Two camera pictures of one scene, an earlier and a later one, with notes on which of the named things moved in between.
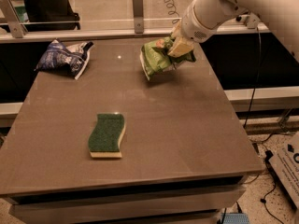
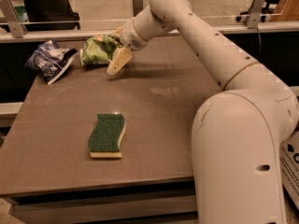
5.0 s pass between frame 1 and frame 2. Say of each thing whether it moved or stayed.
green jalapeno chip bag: moved
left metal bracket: stayed
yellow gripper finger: moved
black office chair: stayed
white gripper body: moved
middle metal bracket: stayed
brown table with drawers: stayed
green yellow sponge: stayed
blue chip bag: moved
